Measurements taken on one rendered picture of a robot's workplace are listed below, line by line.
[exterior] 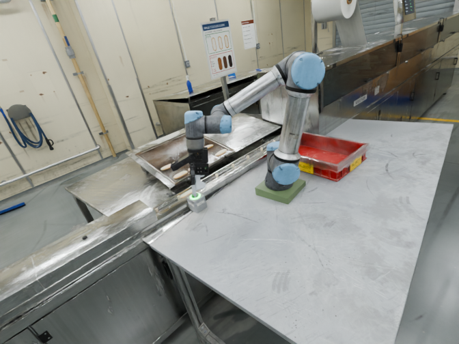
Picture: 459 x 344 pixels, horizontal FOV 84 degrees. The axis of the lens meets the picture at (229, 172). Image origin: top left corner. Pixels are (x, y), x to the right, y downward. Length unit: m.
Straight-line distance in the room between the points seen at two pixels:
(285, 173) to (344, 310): 0.54
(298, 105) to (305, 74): 0.12
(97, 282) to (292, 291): 0.84
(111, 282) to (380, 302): 1.08
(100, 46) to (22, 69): 1.11
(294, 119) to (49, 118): 4.29
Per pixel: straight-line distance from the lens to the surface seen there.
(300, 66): 0.99
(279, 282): 0.97
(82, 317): 1.43
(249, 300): 0.94
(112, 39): 4.87
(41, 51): 4.92
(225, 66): 2.55
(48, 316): 1.37
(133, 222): 1.27
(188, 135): 1.06
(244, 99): 1.14
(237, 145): 1.85
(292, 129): 1.07
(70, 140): 4.99
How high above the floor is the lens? 1.58
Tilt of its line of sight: 28 degrees down
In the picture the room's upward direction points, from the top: 11 degrees counter-clockwise
